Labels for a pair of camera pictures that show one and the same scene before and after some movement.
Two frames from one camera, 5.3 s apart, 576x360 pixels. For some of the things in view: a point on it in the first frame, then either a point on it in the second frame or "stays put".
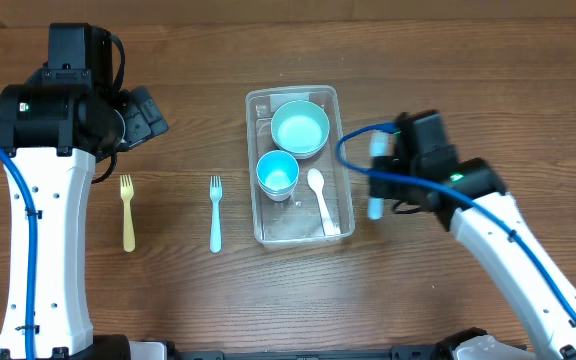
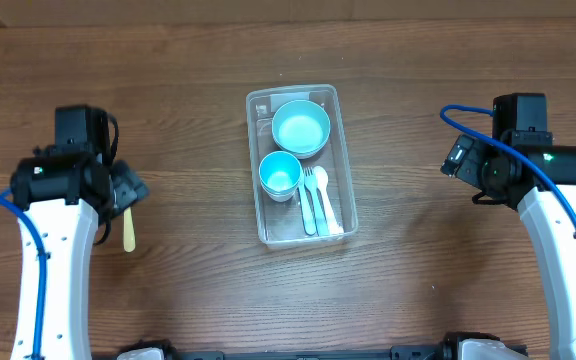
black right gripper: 390,187 → 466,168
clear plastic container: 301,195 stays put
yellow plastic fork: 127,193 stays put
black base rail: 445,351 stays put
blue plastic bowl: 303,154 stays put
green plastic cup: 276,194 stays put
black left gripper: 121,134 → 118,184
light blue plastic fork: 216,190 → 309,222
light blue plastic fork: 379,147 → 319,215
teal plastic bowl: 300,126 stays put
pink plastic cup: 278,199 stays put
